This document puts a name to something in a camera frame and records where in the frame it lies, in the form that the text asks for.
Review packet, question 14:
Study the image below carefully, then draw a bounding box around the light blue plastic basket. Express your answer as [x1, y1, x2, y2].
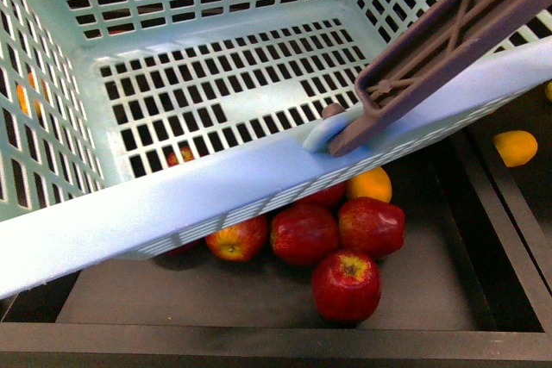
[1, 0, 551, 298]

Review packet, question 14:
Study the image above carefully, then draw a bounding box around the grey basket handle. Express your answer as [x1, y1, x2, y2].
[328, 0, 551, 156]

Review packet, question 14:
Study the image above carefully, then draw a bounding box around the yellow lemon by apples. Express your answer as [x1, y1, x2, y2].
[345, 166, 392, 203]

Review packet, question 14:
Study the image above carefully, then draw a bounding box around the yellow lemon left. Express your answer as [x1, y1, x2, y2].
[493, 130, 538, 168]

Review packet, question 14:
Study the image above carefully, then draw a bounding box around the black lemon tray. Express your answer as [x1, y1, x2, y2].
[465, 78, 552, 291]

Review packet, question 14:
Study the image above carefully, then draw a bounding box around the red apple middle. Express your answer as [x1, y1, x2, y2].
[270, 204, 340, 266]

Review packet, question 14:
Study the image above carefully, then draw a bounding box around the red yellow apple left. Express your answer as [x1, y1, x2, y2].
[205, 215, 269, 262]

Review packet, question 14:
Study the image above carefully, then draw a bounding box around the red apple right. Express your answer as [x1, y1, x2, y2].
[337, 196, 405, 259]

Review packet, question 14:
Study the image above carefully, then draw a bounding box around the red apple front centre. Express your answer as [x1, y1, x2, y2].
[310, 249, 381, 324]

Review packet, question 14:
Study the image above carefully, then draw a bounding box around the black apple tray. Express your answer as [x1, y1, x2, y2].
[1, 131, 551, 367]

